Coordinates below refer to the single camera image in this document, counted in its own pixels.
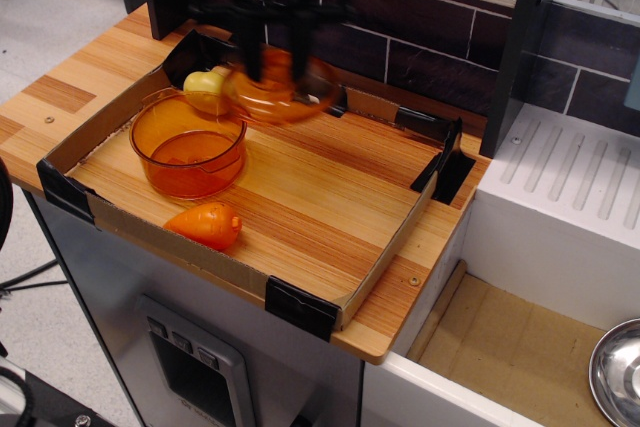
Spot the silver toy dishwasher front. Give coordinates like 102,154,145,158
28,195,363,426

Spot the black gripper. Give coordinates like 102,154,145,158
187,0,353,82

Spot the silver metal bowl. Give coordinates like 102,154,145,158
589,319,639,426

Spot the orange toy carrot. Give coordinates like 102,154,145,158
163,202,242,251

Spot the orange transparent pot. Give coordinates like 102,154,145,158
130,88,247,200

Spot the white toy sink unit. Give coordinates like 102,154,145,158
361,106,639,426

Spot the orange transparent pot lid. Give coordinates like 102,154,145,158
220,48,340,125

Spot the cardboard fence with black tape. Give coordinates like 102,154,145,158
37,31,485,358

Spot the yellow toy potato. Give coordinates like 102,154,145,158
182,66,231,117

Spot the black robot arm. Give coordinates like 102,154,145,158
188,0,353,82

